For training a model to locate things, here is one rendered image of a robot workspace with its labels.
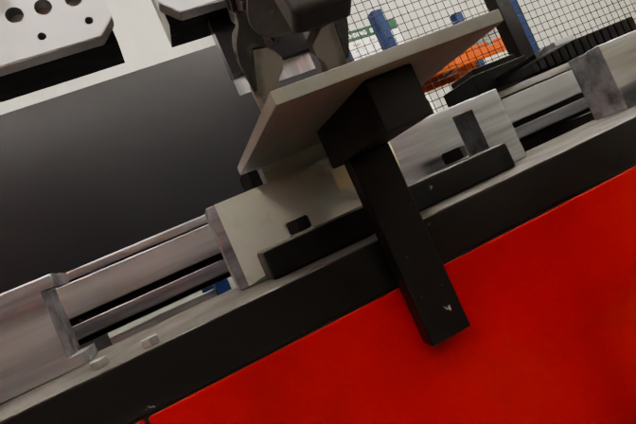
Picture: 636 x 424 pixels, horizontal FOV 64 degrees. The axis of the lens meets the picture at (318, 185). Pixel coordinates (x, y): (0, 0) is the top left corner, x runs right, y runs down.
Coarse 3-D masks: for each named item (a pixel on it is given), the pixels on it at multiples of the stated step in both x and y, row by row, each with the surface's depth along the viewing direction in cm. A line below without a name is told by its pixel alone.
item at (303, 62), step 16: (224, 16) 60; (224, 32) 60; (224, 48) 59; (272, 48) 61; (288, 48) 61; (304, 48) 62; (224, 64) 61; (288, 64) 62; (304, 64) 62; (240, 80) 60
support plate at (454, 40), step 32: (448, 32) 35; (480, 32) 37; (352, 64) 33; (384, 64) 34; (416, 64) 38; (288, 96) 32; (320, 96) 34; (256, 128) 39; (288, 128) 41; (256, 160) 51
